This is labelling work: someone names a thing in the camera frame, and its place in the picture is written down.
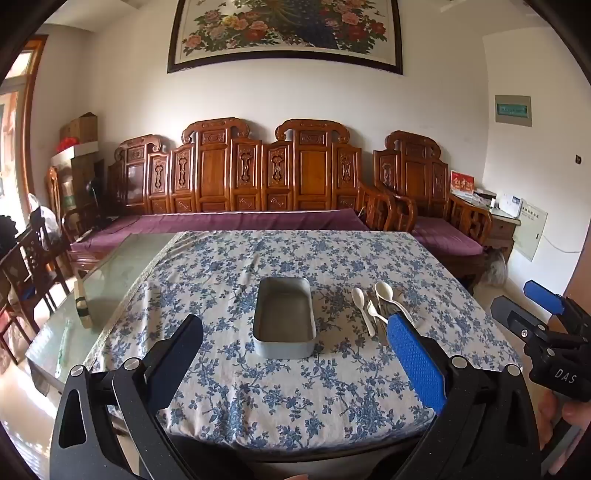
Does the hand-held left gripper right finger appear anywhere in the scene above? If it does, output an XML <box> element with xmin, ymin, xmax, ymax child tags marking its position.
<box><xmin>385</xmin><ymin>313</ymin><xmax>543</xmax><ymax>480</ymax></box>

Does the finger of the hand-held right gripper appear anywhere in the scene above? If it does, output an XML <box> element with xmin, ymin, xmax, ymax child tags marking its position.
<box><xmin>524</xmin><ymin>279</ymin><xmax>591</xmax><ymax>324</ymax></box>
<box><xmin>490</xmin><ymin>296</ymin><xmax>551</xmax><ymax>344</ymax></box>

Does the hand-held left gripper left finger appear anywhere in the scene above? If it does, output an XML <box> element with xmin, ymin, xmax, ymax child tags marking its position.
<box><xmin>48</xmin><ymin>315</ymin><xmax>205</xmax><ymax>480</ymax></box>

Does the large white plastic spoon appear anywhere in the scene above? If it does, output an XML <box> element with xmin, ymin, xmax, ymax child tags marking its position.
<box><xmin>375</xmin><ymin>281</ymin><xmax>415</xmax><ymax>326</ymax></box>

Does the small white plastic spoon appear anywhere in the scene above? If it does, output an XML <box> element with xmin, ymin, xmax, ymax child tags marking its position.
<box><xmin>352</xmin><ymin>287</ymin><xmax>377</xmax><ymax>337</ymax></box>

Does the rectangular metal tray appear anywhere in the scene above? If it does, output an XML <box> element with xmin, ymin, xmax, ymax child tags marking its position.
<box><xmin>252</xmin><ymin>277</ymin><xmax>317</xmax><ymax>359</ymax></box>

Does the person's right hand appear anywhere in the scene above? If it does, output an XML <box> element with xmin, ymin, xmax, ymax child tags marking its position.
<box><xmin>539</xmin><ymin>392</ymin><xmax>591</xmax><ymax>462</ymax></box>

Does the grey fluffy duster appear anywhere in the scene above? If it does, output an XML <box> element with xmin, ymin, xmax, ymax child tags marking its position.
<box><xmin>482</xmin><ymin>249</ymin><xmax>509</xmax><ymax>285</ymax></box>

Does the blue floral tablecloth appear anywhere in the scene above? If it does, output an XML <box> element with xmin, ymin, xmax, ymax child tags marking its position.
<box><xmin>85</xmin><ymin>229</ymin><xmax>525</xmax><ymax>450</ymax></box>

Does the wooden side table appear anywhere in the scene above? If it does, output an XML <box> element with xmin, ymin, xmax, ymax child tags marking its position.
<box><xmin>450</xmin><ymin>191</ymin><xmax>522</xmax><ymax>264</ymax></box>

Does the white device with blue label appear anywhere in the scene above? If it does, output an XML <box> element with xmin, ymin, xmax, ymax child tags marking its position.
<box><xmin>499</xmin><ymin>194</ymin><xmax>525</xmax><ymax>217</ymax></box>

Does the short purple seat cushion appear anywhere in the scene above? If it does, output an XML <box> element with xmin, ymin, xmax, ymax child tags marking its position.
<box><xmin>411</xmin><ymin>217</ymin><xmax>485</xmax><ymax>257</ymax></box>

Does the long green packet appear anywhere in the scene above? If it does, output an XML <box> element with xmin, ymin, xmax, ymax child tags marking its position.
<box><xmin>55</xmin><ymin>318</ymin><xmax>75</xmax><ymax>376</ymax></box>

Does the long purple seat cushion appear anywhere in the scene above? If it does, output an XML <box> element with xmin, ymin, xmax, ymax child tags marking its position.
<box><xmin>69</xmin><ymin>209</ymin><xmax>370</xmax><ymax>260</ymax></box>

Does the dark wooden chair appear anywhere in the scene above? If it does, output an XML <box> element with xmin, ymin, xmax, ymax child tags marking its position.
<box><xmin>0</xmin><ymin>226</ymin><xmax>62</xmax><ymax>363</ymax></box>

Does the carved wooden armchair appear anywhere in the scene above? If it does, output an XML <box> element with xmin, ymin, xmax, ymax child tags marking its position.
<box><xmin>374</xmin><ymin>130</ymin><xmax>494</xmax><ymax>283</ymax></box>

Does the carved wooden sofa bench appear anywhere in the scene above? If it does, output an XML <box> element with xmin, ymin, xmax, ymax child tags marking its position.
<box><xmin>108</xmin><ymin>117</ymin><xmax>394</xmax><ymax>232</ymax></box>

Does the white plastic bag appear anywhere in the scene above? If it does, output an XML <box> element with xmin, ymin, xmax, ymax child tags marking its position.
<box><xmin>28</xmin><ymin>194</ymin><xmax>62</xmax><ymax>251</ymax></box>

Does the dark cabinet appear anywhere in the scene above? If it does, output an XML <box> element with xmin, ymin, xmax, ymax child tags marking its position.
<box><xmin>69</xmin><ymin>152</ymin><xmax>110</xmax><ymax>223</ymax></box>

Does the brown cardboard box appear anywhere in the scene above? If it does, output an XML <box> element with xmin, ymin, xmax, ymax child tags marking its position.
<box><xmin>60</xmin><ymin>113</ymin><xmax>99</xmax><ymax>148</ymax></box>

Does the framed floral painting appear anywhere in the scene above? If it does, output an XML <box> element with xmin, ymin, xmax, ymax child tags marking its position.
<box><xmin>167</xmin><ymin>0</ymin><xmax>403</xmax><ymax>75</ymax></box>

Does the white wall cable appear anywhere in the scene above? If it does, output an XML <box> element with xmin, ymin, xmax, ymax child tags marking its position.
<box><xmin>542</xmin><ymin>234</ymin><xmax>583</xmax><ymax>254</ymax></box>

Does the white wall distribution box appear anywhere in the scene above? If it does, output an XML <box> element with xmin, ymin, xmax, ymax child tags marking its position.
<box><xmin>512</xmin><ymin>196</ymin><xmax>549</xmax><ymax>262</ymax></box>

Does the grey wall panel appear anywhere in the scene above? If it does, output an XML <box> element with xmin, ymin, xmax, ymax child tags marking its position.
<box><xmin>495</xmin><ymin>95</ymin><xmax>532</xmax><ymax>127</ymax></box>

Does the wooden door frame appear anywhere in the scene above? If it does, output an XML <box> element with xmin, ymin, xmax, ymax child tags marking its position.
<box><xmin>17</xmin><ymin>34</ymin><xmax>49</xmax><ymax>199</ymax></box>

